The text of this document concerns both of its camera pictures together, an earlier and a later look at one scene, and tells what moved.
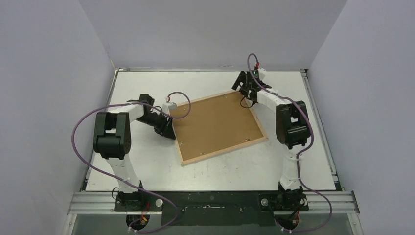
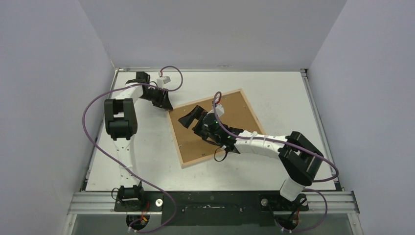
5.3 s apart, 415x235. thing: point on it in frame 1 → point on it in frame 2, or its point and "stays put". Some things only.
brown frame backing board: [208, 127] stays put
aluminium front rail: [96, 202] stays put
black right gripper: [244, 85] → [198, 121]
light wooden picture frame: [209, 127] stays put
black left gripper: [165, 129] → [163, 102]
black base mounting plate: [211, 208] stays put
